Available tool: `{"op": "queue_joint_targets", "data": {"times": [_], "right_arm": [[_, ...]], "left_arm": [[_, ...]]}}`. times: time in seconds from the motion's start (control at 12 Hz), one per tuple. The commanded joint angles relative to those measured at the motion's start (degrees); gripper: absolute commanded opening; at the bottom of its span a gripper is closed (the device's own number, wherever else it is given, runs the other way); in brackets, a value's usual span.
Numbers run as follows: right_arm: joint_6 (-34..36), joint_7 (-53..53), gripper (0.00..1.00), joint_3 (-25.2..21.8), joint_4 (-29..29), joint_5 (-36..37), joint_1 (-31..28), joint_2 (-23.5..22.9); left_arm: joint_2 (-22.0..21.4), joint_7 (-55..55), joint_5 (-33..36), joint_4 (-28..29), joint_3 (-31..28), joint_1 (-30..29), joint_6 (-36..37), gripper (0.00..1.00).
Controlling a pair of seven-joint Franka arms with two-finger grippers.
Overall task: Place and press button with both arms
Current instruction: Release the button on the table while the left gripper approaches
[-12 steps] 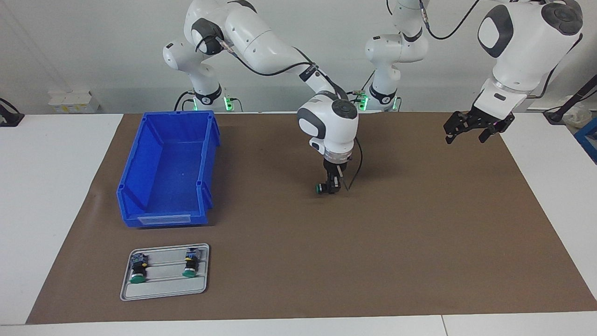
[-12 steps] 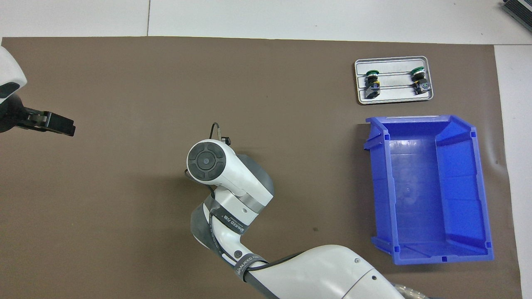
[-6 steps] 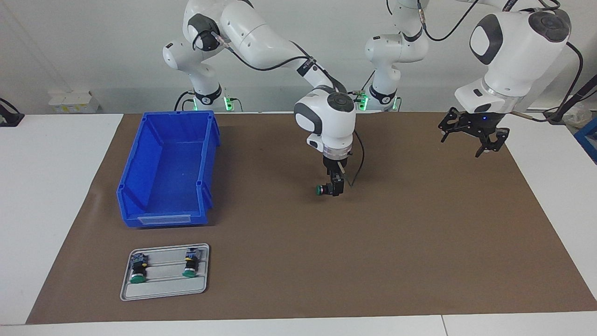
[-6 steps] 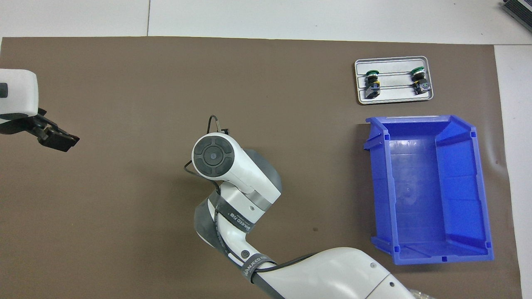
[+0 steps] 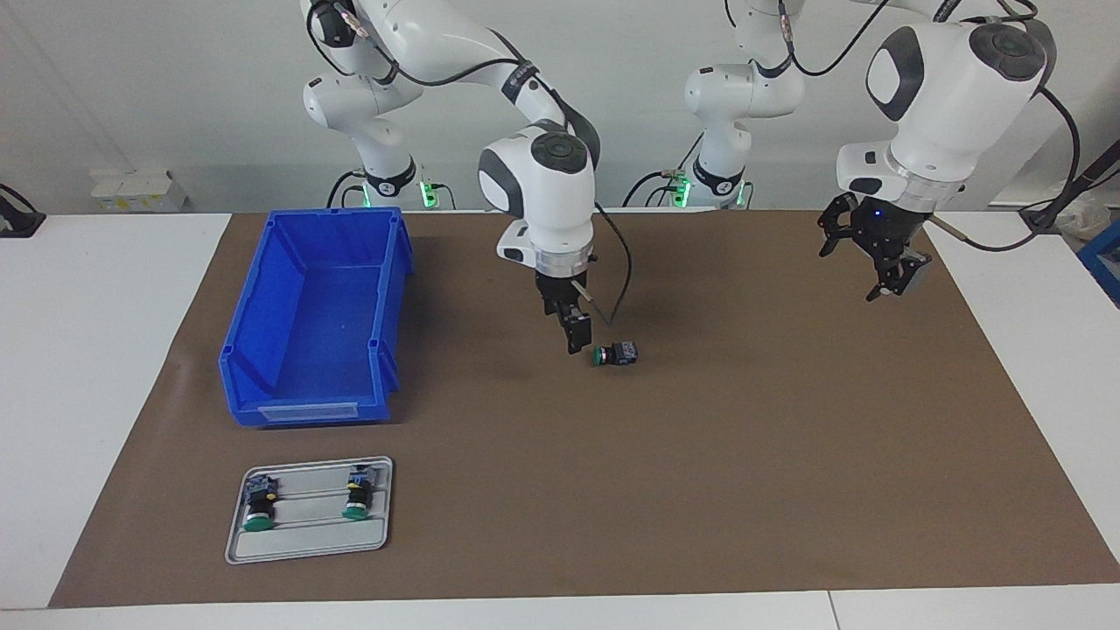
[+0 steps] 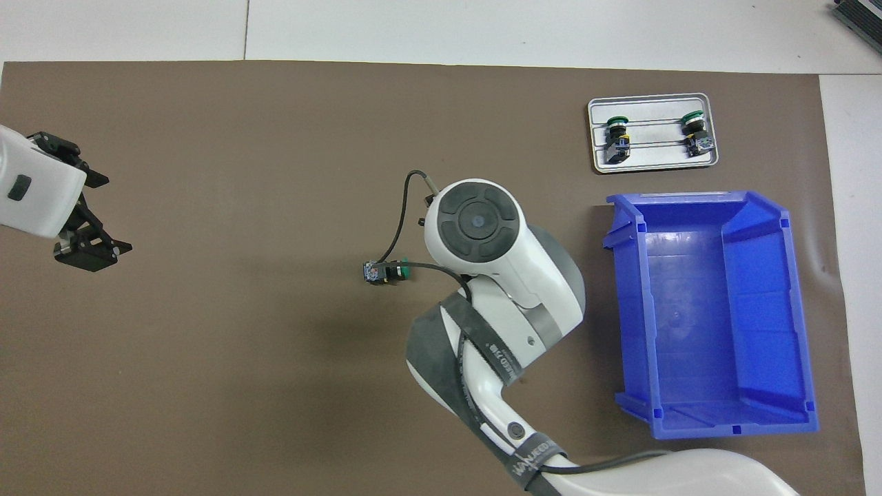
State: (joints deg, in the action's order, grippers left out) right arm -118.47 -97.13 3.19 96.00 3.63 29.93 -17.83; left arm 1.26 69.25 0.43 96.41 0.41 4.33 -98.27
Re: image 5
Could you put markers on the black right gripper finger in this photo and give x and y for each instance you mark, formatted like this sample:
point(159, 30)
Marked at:
point(573, 332)
point(586, 331)

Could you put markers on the green push button switch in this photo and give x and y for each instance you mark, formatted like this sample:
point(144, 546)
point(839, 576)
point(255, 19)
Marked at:
point(259, 507)
point(623, 353)
point(358, 497)

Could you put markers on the black table clamp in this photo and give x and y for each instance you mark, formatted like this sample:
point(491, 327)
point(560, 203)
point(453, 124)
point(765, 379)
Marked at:
point(17, 220)

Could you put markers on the green lit base connector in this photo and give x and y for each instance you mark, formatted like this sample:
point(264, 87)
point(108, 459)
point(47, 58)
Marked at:
point(428, 194)
point(679, 188)

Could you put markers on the blue crate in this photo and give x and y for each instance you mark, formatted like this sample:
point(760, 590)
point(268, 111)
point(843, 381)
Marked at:
point(1104, 262)

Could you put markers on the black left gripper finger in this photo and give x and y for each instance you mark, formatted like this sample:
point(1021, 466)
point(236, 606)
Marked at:
point(906, 276)
point(838, 219)

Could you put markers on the clear plastic bag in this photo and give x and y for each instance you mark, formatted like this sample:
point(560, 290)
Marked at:
point(1081, 214)

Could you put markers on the grey metal tray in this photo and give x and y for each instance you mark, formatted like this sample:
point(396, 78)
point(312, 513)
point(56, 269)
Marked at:
point(306, 538)

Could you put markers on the white wall box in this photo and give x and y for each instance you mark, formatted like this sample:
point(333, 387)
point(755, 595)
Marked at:
point(136, 191)

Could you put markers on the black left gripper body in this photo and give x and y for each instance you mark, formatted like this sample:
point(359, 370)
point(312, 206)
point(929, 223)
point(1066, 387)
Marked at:
point(888, 229)

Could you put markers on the black stand pole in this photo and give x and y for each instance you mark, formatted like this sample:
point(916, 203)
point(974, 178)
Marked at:
point(1081, 179)

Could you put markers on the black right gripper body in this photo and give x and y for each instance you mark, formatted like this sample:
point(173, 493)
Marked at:
point(562, 290)

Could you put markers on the blue plastic storage bin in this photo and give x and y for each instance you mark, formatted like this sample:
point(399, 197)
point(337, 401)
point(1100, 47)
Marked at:
point(306, 350)

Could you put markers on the brown table mat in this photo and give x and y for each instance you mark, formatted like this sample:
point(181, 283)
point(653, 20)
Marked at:
point(700, 481)

